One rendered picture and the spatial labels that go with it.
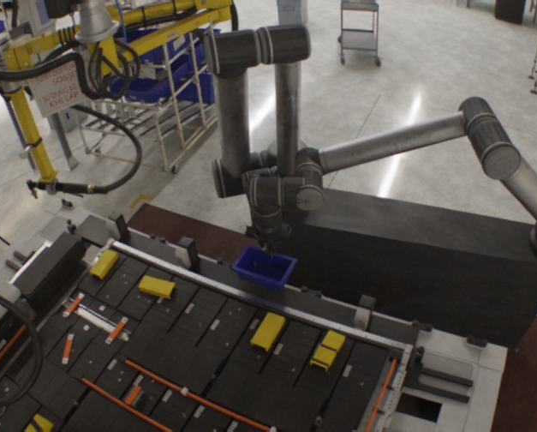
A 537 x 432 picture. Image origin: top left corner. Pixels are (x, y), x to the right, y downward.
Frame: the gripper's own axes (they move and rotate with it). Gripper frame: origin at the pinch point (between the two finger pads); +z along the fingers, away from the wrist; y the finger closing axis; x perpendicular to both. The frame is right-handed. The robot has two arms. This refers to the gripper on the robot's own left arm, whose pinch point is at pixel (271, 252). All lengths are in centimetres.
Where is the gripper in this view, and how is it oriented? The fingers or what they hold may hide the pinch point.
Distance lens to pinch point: 195.7
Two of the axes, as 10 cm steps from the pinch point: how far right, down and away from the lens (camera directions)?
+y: -4.4, 6.3, -6.4
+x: 8.9, 2.5, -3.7
